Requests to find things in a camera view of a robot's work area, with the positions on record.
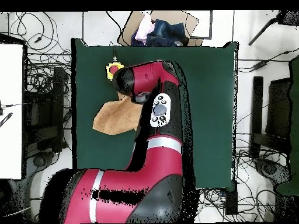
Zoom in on black emergency stop cable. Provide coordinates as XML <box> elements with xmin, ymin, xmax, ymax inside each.
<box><xmin>109</xmin><ymin>41</ymin><xmax>117</xmax><ymax>62</ymax></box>

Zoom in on black power strip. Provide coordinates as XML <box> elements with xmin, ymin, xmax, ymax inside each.
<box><xmin>224</xmin><ymin>181</ymin><xmax>238</xmax><ymax>215</ymax></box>

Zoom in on white desk top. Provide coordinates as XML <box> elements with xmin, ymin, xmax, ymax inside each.
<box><xmin>0</xmin><ymin>43</ymin><xmax>24</xmax><ymax>180</ymax></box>

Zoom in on blue denim jeans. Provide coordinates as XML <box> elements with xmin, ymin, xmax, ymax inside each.
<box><xmin>130</xmin><ymin>19</ymin><xmax>190</xmax><ymax>47</ymax></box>

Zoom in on green fabric sheet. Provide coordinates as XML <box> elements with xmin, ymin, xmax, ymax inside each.
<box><xmin>275</xmin><ymin>55</ymin><xmax>299</xmax><ymax>196</ymax></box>

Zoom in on pale pink garment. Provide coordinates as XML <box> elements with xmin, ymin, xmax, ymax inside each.
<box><xmin>134</xmin><ymin>11</ymin><xmax>157</xmax><ymax>44</ymax></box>

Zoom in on dark green tablecloth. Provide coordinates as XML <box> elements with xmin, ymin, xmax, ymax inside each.
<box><xmin>71</xmin><ymin>38</ymin><xmax>239</xmax><ymax>192</ymax></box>

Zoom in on brown cardboard box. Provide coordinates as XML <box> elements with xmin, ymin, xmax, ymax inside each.
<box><xmin>117</xmin><ymin>10</ymin><xmax>204</xmax><ymax>47</ymax></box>

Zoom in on yellow emergency stop button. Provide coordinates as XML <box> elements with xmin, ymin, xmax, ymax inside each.
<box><xmin>106</xmin><ymin>61</ymin><xmax>124</xmax><ymax>81</ymax></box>

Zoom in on tangled black cables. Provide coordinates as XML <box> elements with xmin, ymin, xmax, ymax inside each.
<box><xmin>198</xmin><ymin>139</ymin><xmax>281</xmax><ymax>223</ymax></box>
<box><xmin>9</xmin><ymin>11</ymin><xmax>72</xmax><ymax>96</ymax></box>

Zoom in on tan terry towel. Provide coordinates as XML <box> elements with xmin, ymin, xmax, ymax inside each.
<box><xmin>92</xmin><ymin>92</ymin><xmax>144</xmax><ymax>135</ymax></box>

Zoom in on black tripod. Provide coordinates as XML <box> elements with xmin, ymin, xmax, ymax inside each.
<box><xmin>248</xmin><ymin>9</ymin><xmax>299</xmax><ymax>46</ymax></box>

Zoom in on black metal stand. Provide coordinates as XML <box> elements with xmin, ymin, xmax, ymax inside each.
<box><xmin>248</xmin><ymin>76</ymin><xmax>293</xmax><ymax>159</ymax></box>
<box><xmin>24</xmin><ymin>66</ymin><xmax>71</xmax><ymax>152</ymax></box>

